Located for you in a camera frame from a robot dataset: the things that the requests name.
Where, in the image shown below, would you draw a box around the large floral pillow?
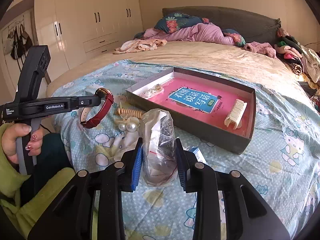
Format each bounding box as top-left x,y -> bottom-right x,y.
154,12 -> 209,34

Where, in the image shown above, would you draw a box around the grey cardboard box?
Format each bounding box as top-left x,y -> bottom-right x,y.
126,67 -> 257,155

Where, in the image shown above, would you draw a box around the person's dark trouser leg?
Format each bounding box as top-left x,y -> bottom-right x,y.
32,132 -> 75,195

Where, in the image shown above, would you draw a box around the small floral pillow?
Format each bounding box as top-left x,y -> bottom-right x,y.
221,29 -> 247,47

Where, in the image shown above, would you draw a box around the clear plastic zip bag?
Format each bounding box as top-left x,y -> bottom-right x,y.
139,109 -> 179,188

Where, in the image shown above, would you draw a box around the pile of clothes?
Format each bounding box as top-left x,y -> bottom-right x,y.
274,27 -> 320,90

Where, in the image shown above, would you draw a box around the white wardrobe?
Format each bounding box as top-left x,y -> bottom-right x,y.
34,0 -> 144,80

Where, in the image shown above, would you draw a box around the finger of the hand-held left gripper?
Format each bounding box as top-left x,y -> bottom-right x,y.
67,95 -> 102,111

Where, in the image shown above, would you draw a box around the purple duvet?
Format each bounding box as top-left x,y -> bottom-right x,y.
134,23 -> 237,46

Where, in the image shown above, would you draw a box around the purple fuzzy garment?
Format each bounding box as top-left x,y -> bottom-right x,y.
244,41 -> 277,59

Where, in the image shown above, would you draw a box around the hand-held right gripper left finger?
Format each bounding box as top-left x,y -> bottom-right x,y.
27,138 -> 143,240

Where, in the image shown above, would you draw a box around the pink patterned garment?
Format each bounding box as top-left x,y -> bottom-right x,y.
112,39 -> 168,55

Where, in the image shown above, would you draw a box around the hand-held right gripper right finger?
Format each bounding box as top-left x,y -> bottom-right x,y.
175,138 -> 292,240

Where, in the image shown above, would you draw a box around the cartoon printed blue blanket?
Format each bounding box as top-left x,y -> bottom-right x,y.
46,59 -> 320,240

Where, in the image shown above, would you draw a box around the small blue white carton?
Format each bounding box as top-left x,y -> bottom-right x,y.
187,146 -> 208,165

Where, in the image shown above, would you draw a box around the person's green sleeved left forearm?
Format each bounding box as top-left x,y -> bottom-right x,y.
0,124 -> 34,200

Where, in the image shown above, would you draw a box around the beige spiral hair tie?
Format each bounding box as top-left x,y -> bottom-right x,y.
115,102 -> 145,119

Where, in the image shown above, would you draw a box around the red strap wristwatch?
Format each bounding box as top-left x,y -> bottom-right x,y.
80,88 -> 115,129

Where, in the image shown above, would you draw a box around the person's left hand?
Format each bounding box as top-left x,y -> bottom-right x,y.
1,124 -> 43,165

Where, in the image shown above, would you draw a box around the pink book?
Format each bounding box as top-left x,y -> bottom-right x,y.
147,77 -> 252,138

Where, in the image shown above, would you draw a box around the bed with beige sheet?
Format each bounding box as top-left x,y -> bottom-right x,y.
46,40 -> 310,110

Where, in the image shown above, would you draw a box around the pearl hair ornament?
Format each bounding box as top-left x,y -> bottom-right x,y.
115,117 -> 140,132

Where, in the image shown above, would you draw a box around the white hair claw clip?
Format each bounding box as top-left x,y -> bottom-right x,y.
224,99 -> 248,130

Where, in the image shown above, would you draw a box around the person's green jacket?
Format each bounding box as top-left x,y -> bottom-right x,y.
0,167 -> 98,240

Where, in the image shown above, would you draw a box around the hanging dark bags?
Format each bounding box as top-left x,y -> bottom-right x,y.
6,24 -> 34,60

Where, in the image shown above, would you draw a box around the grey padded headboard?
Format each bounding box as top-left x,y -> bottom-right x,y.
162,6 -> 282,44

